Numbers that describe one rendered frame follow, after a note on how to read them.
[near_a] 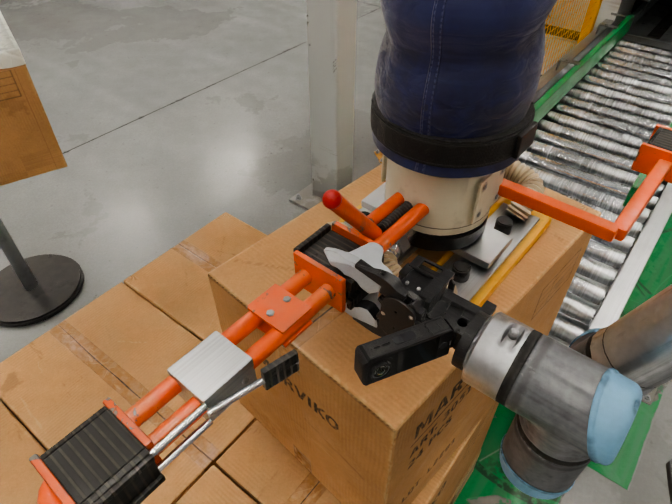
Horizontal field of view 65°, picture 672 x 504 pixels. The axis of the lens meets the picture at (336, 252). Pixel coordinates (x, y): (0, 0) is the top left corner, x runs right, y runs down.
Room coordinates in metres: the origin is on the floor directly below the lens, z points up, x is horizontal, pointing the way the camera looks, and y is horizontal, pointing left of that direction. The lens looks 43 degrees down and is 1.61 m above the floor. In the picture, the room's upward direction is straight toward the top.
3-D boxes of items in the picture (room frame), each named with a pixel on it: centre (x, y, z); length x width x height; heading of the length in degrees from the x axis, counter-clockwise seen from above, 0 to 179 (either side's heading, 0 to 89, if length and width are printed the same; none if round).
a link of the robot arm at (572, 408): (0.30, -0.25, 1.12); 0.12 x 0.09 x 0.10; 52
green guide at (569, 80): (2.28, -1.05, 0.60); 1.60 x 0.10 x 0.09; 142
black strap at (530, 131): (0.68, -0.17, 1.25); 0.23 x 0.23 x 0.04
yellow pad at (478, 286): (0.62, -0.24, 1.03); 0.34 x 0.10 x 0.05; 140
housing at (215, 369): (0.33, 0.14, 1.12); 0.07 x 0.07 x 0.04; 50
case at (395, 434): (0.68, -0.14, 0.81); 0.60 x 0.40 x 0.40; 136
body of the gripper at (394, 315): (0.41, -0.12, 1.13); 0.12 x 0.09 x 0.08; 52
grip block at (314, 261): (0.49, 0.00, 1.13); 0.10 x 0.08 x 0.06; 50
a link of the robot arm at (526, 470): (0.31, -0.26, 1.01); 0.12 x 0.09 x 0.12; 137
